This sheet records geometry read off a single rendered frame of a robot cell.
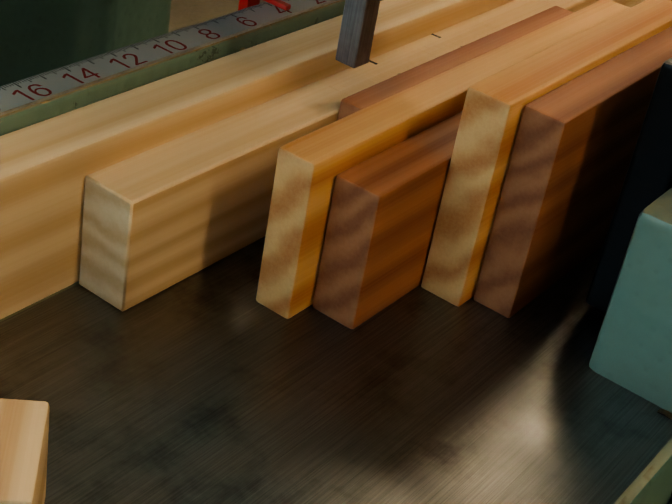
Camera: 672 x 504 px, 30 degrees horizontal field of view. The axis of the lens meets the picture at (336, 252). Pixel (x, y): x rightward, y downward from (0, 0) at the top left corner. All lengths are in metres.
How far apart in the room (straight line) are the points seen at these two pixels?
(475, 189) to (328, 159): 0.05
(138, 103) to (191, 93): 0.02
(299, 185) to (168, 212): 0.04
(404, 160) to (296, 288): 0.05
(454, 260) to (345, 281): 0.04
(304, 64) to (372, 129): 0.06
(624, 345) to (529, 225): 0.05
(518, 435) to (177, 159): 0.13
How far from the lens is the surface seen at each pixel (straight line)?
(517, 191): 0.40
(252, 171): 0.41
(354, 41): 0.45
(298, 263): 0.39
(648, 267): 0.39
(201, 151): 0.40
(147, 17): 0.65
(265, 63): 0.44
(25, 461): 0.29
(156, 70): 0.42
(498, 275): 0.42
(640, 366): 0.40
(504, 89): 0.39
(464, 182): 0.40
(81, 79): 0.40
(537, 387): 0.40
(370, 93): 0.45
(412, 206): 0.39
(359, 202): 0.38
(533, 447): 0.37
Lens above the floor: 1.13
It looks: 32 degrees down
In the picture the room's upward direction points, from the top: 11 degrees clockwise
